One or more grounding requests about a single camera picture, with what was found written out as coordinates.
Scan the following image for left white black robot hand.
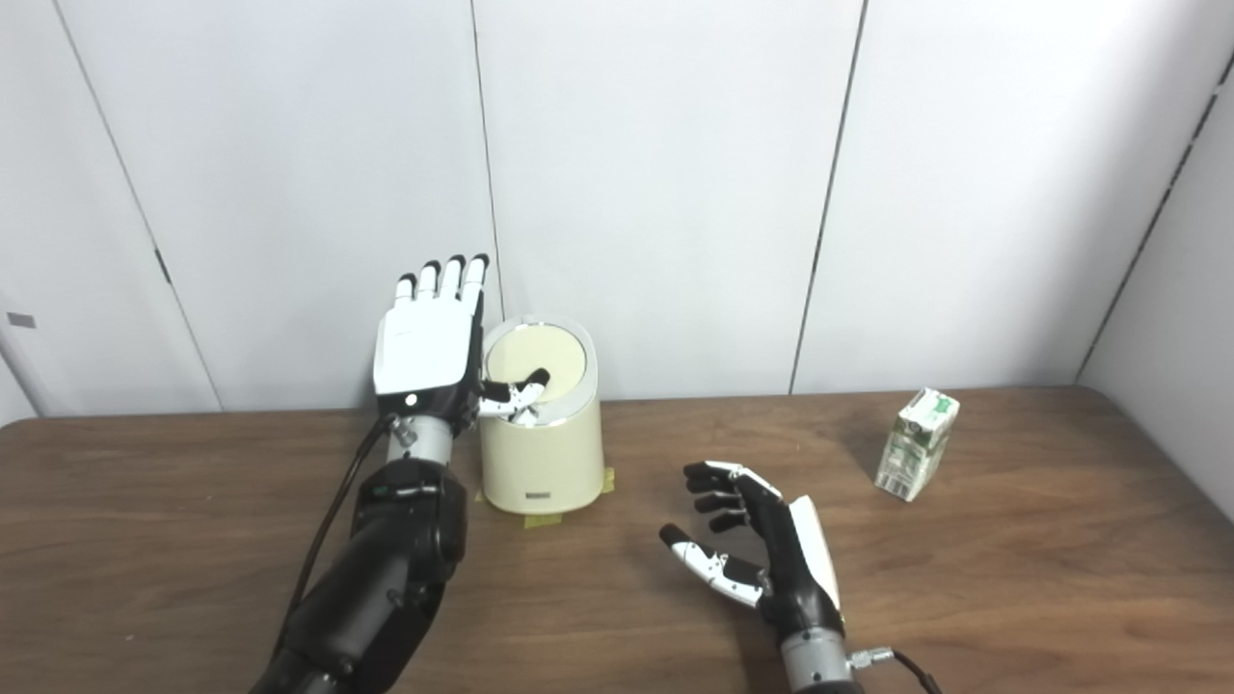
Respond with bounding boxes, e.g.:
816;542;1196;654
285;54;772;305
372;254;551;430

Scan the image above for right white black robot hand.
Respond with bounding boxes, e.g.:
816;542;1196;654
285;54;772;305
659;461;845;642

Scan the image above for cream round bin lid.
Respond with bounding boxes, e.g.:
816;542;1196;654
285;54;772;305
487;325;587;401

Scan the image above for green white milk carton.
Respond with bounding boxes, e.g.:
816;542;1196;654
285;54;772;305
874;387;961;502

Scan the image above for cream-colored bin body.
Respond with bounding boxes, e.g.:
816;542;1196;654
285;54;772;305
478;314;606;516

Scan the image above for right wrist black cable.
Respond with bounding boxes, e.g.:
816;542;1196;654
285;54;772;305
848;648;946;694

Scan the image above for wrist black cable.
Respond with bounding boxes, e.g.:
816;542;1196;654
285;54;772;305
848;648;946;694
273;414;398;666

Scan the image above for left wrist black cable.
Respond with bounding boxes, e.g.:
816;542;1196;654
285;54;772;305
273;414;398;666

